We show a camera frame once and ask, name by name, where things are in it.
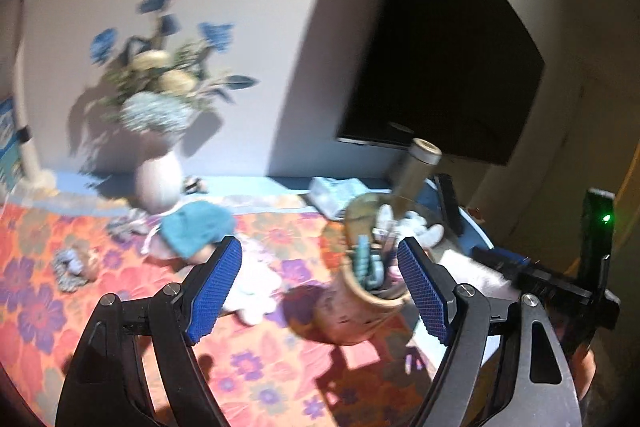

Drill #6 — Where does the teal knitted cloth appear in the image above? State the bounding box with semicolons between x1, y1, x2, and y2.
158;199;235;261

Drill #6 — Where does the white plush toy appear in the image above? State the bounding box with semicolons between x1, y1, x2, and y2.
222;235;283;326

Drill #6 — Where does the blue grey scrunchie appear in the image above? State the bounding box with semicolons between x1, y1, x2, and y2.
52;246;96;293

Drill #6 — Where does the floral orange table mat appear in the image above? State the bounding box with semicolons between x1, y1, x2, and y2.
1;204;434;426

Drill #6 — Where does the white ribbed vase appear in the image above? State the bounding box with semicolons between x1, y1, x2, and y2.
134;131;183;215

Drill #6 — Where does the woven bamboo basket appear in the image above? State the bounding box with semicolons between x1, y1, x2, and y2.
343;193;463;261

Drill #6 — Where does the white desk lamp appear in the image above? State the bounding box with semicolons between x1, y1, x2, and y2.
1;0;56;190

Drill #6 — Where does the metal thermos bottle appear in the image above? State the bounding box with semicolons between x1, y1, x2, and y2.
392;138;442;200

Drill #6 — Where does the blue tissue pack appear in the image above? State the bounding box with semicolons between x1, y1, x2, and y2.
307;176;369;221

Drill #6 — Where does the black television screen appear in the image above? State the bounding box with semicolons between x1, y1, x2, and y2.
336;0;544;166

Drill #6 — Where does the blue and cream flower bouquet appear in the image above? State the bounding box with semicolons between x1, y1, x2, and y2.
89;0;259;134

